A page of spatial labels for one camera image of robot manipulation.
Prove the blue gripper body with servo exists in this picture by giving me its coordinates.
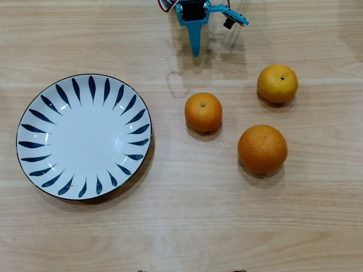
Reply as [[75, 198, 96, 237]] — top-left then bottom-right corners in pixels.
[[175, 0, 212, 28]]

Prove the yellowish orange with stem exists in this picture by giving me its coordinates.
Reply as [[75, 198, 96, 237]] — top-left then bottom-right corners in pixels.
[[256, 64, 299, 104]]

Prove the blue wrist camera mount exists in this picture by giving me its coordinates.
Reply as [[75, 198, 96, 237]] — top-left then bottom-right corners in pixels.
[[209, 3, 250, 31]]

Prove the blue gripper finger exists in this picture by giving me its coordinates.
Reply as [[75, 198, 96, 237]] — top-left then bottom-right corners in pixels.
[[185, 24, 207, 58]]

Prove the white plate with blue petals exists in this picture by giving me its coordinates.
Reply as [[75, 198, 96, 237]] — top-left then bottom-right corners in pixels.
[[15, 73, 153, 201]]

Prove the large pebbly orange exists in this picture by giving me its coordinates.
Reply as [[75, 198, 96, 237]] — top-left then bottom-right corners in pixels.
[[237, 124, 289, 175]]

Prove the small deep orange mandarin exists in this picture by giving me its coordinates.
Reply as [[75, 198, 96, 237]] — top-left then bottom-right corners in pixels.
[[184, 92, 223, 133]]

